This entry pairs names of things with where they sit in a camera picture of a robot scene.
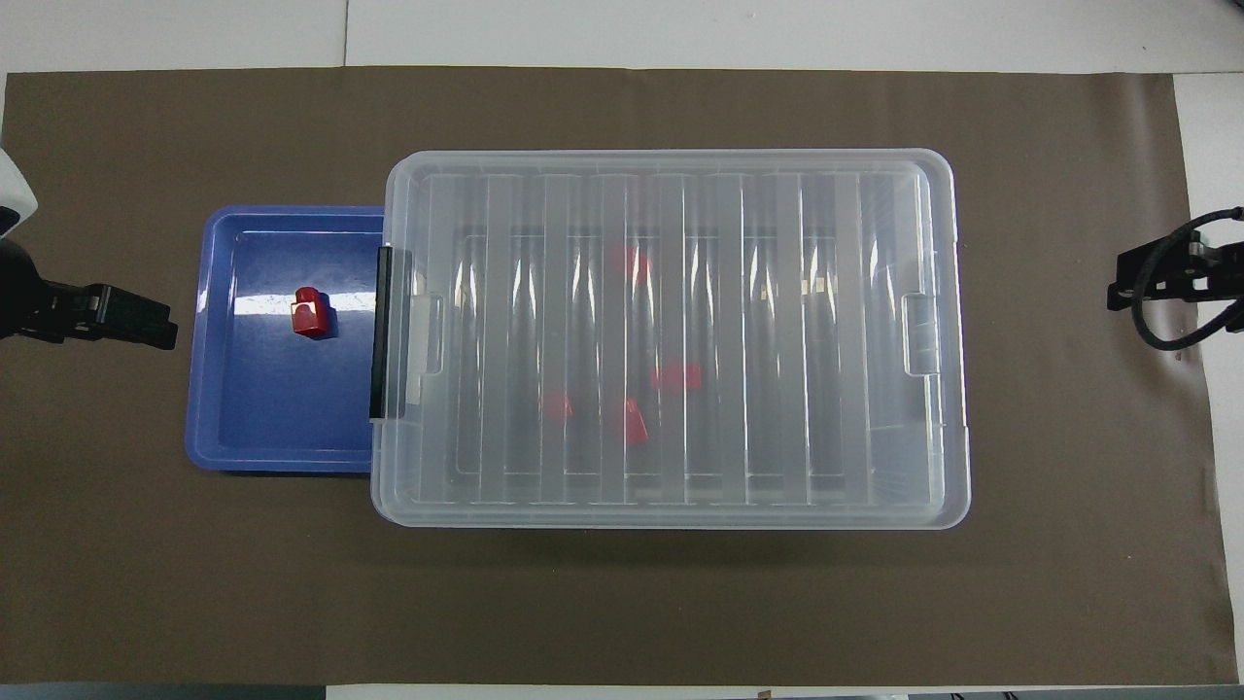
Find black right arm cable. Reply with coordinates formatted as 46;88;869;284
1130;206;1244;351

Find clear plastic storage box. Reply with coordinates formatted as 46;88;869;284
371;151;973;531

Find blue plastic tray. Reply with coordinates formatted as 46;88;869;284
185;205;390;474

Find brown paper table mat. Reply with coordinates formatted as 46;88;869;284
0;66;1240;687

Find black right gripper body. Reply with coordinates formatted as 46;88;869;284
1193;233;1244;332

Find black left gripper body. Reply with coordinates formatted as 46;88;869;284
0;238;48;341

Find black box latch handle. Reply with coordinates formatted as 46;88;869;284
369;245;396;422

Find clear ribbed plastic lid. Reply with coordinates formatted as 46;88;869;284
372;149;973;531

